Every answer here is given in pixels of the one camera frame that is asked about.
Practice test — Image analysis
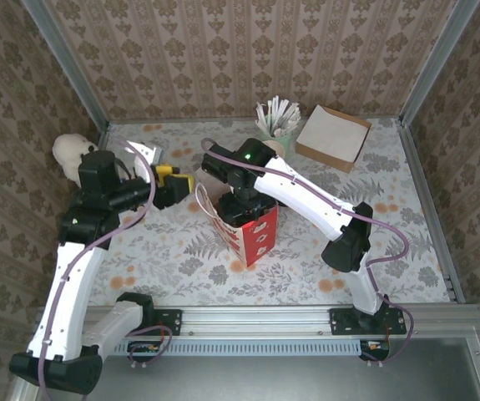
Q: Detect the red white paper bag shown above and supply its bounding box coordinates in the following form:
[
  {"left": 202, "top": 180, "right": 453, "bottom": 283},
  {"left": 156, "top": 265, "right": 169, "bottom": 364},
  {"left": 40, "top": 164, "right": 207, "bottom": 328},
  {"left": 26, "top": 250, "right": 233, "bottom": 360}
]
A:
[{"left": 195, "top": 166, "right": 280, "bottom": 269}]

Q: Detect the white plush teddy bear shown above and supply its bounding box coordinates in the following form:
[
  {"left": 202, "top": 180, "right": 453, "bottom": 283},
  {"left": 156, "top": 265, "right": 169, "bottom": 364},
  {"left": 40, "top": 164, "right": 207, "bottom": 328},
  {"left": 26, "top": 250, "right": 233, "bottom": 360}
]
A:
[{"left": 51, "top": 132, "right": 99, "bottom": 185}]

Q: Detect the mint green holder cup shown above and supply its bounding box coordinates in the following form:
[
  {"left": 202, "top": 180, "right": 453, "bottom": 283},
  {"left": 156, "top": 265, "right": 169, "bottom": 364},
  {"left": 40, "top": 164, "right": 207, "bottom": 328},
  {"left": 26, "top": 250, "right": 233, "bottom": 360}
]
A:
[{"left": 258, "top": 124, "right": 301, "bottom": 160}]

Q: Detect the floral patterned tablecloth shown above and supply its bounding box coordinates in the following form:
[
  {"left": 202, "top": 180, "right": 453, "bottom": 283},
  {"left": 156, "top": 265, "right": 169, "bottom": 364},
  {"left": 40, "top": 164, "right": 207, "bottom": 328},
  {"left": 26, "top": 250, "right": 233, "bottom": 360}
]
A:
[{"left": 63, "top": 118, "right": 454, "bottom": 308}]

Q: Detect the bunch of paper-wrapped straws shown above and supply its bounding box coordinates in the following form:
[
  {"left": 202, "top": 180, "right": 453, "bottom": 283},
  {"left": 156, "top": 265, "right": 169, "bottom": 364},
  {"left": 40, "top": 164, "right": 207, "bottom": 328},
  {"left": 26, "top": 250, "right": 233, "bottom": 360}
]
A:
[{"left": 255, "top": 95, "right": 304, "bottom": 137}]

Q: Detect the brown cardboard napkin box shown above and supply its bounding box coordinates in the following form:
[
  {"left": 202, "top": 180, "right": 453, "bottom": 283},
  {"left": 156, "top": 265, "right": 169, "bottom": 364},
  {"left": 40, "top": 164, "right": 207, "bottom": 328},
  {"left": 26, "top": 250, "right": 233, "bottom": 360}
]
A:
[{"left": 294, "top": 104, "right": 372, "bottom": 175}]

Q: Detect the stack of white napkins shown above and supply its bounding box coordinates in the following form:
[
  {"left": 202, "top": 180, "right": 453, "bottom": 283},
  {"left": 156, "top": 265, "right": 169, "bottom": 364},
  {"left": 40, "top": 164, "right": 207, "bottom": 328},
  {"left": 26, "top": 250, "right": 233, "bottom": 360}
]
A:
[{"left": 296, "top": 104, "right": 370, "bottom": 163}]

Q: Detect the grey metal sheet panel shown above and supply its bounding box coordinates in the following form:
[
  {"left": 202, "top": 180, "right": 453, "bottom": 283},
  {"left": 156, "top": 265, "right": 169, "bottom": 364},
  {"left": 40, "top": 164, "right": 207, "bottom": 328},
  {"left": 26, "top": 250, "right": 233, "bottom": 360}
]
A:
[{"left": 12, "top": 337, "right": 480, "bottom": 401}]

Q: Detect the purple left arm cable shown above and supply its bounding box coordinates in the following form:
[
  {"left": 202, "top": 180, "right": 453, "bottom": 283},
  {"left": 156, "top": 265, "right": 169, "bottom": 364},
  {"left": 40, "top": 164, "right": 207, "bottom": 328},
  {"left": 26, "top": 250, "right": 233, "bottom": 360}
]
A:
[{"left": 38, "top": 140, "right": 174, "bottom": 401}]

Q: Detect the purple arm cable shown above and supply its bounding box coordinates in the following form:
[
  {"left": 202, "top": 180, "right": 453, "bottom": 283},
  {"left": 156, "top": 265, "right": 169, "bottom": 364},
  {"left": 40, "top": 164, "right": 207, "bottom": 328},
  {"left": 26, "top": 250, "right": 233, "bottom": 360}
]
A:
[
  {"left": 200, "top": 137, "right": 415, "bottom": 368},
  {"left": 38, "top": 140, "right": 174, "bottom": 401}
]

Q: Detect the white cable bracket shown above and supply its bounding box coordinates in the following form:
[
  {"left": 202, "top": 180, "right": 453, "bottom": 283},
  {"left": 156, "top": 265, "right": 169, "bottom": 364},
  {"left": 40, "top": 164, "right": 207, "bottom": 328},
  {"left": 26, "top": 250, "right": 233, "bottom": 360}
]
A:
[{"left": 126, "top": 140, "right": 164, "bottom": 176}]

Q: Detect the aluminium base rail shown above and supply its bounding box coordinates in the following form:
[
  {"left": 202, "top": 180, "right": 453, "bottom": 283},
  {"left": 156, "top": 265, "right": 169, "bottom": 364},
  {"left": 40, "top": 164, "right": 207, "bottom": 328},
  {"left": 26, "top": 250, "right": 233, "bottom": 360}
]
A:
[{"left": 33, "top": 303, "right": 480, "bottom": 340}]

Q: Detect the grey slotted cable duct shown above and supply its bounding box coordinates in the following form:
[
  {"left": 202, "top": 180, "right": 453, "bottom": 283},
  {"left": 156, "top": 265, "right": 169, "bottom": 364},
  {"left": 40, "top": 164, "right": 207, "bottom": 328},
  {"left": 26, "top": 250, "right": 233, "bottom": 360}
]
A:
[{"left": 112, "top": 338, "right": 362, "bottom": 357}]

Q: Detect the aluminium frame post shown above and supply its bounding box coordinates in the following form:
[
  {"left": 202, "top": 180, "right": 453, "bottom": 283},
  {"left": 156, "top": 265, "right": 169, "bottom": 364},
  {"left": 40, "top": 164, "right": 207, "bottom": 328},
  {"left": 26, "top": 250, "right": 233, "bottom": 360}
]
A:
[
  {"left": 397, "top": 0, "right": 480, "bottom": 126},
  {"left": 20, "top": 0, "right": 112, "bottom": 129}
]

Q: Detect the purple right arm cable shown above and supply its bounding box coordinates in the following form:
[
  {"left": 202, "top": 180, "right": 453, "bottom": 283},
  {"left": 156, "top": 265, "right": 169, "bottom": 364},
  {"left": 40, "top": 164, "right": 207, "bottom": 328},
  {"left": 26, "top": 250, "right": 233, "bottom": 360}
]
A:
[{"left": 200, "top": 137, "right": 415, "bottom": 368}]

